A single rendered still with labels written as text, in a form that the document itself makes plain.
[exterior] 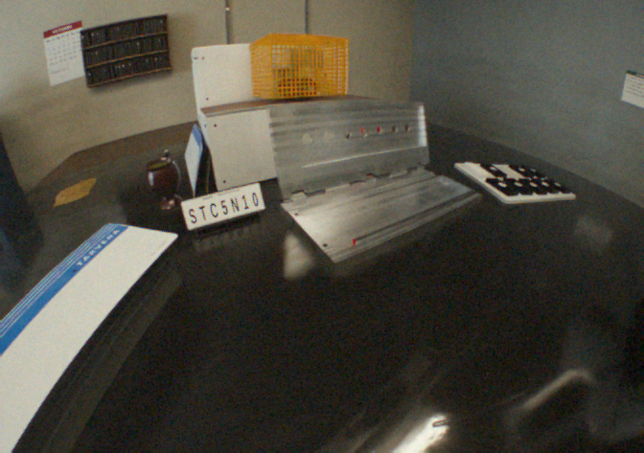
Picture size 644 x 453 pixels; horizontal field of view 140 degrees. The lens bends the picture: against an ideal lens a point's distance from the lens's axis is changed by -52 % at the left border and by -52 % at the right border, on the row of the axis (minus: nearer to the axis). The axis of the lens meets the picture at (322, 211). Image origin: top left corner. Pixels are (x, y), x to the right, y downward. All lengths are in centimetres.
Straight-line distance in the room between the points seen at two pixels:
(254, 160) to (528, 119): 247
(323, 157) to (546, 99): 238
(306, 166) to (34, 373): 51
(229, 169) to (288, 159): 20
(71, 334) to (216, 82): 71
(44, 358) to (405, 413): 34
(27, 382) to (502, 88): 296
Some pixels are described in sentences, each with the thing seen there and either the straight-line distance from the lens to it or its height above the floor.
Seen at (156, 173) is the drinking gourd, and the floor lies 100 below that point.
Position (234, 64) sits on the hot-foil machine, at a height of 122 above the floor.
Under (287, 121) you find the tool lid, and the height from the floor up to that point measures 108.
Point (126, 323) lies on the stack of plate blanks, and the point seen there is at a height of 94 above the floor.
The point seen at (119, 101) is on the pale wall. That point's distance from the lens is 212.
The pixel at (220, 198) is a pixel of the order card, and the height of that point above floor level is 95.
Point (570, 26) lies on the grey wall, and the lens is 276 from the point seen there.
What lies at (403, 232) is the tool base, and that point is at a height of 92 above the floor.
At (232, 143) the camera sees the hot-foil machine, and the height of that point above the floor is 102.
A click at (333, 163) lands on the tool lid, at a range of 52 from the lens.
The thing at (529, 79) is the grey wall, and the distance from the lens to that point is 272.
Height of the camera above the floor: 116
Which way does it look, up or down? 31 degrees down
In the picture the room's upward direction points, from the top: straight up
